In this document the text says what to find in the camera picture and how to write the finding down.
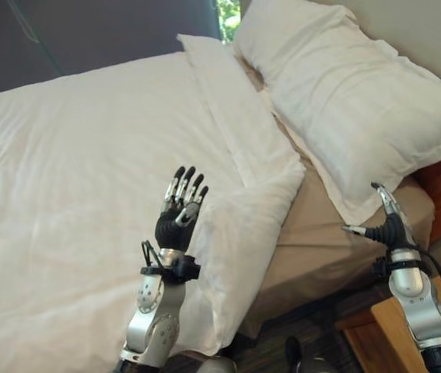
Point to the wooden nightstand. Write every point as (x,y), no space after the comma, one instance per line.
(395,330)

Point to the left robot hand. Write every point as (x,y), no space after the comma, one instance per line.
(170,229)

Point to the beige fitted bed sheet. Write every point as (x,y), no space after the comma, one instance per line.
(329,233)

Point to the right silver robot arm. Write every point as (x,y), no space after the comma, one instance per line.
(418,295)

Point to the white duvet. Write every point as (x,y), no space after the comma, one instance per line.
(107,182)

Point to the large white pillow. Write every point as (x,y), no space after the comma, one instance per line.
(352,101)

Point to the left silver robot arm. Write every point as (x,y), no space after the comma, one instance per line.
(158,303)

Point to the robot silver torso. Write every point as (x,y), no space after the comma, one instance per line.
(243,359)

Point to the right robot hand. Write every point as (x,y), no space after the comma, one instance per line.
(389,227)

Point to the window with green foliage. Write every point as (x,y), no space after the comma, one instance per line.
(229,17)

